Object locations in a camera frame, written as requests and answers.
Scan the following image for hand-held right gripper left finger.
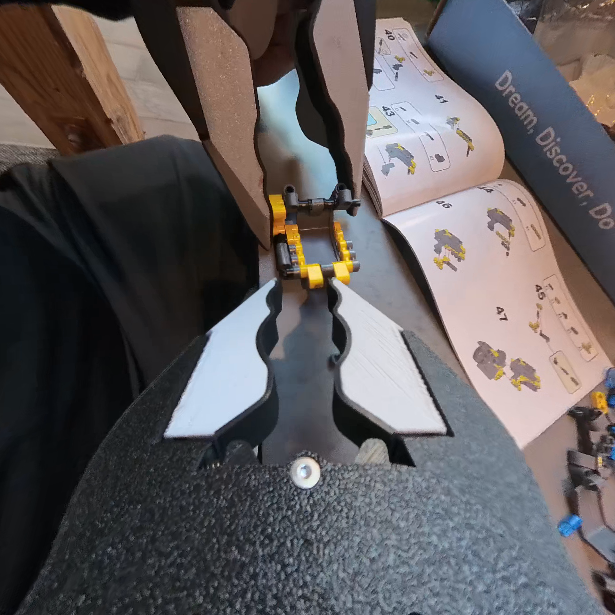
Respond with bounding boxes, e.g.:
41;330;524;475
164;278;280;440

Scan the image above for person's dark clothing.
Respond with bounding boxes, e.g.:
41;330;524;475
0;137;262;611

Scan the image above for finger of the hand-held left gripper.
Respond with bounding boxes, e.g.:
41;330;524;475
175;5;273;251
294;0;371;206

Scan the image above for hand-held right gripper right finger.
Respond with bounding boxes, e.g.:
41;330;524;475
328;279;449;464

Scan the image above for grey desk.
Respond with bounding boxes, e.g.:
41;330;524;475
255;29;615;615

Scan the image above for pile of loose brick pieces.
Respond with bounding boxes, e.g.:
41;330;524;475
557;367;615;606

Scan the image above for yellow five-hole brick beam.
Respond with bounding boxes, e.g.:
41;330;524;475
269;194;324;290
331;221;355;284

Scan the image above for person's left hand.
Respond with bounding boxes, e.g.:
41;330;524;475
254;9;302;86

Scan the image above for grey yellow brick assembly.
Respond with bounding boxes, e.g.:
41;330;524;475
268;183;362;290

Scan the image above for wooden panel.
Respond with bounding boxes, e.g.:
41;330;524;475
0;5;145;154

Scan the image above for open instruction booklet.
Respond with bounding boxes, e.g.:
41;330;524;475
363;18;615;450

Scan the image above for clear plastic bags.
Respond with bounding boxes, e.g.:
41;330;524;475
533;0;615;135

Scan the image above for dark blue cardboard box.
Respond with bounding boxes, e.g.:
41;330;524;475
425;0;615;303

